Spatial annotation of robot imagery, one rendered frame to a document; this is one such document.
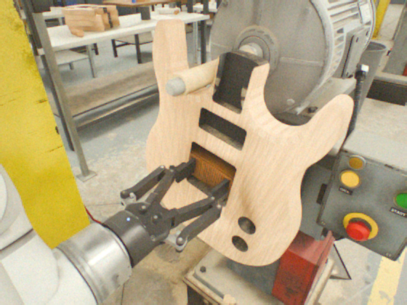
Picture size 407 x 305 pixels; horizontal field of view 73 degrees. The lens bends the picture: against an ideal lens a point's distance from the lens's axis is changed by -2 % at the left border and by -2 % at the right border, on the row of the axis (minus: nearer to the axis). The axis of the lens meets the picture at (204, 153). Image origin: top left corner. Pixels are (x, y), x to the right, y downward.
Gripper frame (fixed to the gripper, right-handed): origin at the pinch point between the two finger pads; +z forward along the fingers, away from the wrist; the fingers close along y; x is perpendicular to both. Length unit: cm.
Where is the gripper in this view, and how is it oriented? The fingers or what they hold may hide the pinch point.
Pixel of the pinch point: (207, 176)
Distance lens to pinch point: 51.2
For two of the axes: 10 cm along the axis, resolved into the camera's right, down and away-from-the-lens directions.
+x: 1.2, -7.7, -6.3
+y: 7.7, 4.7, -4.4
